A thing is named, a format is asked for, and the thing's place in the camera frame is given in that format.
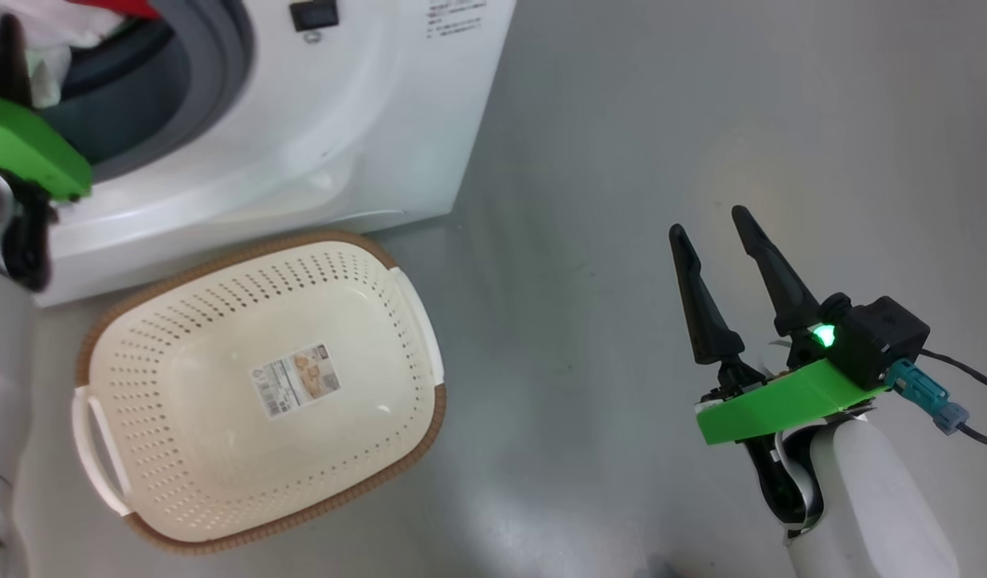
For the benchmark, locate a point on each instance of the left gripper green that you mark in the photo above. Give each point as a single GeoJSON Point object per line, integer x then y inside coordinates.
{"type": "Point", "coordinates": [27, 144]}

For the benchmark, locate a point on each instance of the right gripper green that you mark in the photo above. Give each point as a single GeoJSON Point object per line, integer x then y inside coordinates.
{"type": "Point", "coordinates": [774, 405]}

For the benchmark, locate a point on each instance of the red and white garment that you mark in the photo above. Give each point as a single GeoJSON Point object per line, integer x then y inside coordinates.
{"type": "Point", "coordinates": [83, 28]}

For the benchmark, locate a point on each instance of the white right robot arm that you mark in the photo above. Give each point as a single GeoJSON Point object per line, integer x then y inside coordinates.
{"type": "Point", "coordinates": [878, 506]}

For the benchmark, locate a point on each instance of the black door latch socket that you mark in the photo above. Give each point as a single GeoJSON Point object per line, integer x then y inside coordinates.
{"type": "Point", "coordinates": [314, 14]}

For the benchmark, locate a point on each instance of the white front-load washing machine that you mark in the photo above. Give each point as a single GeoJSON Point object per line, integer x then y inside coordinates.
{"type": "Point", "coordinates": [340, 120]}

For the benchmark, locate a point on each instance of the cream perforated plastic laundry basket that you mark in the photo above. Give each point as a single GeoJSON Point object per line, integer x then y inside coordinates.
{"type": "Point", "coordinates": [220, 466]}

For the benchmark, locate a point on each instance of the paper product label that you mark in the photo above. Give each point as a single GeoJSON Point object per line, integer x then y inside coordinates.
{"type": "Point", "coordinates": [295, 381]}

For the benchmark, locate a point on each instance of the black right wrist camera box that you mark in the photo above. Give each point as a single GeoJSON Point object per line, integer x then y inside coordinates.
{"type": "Point", "coordinates": [882, 337]}

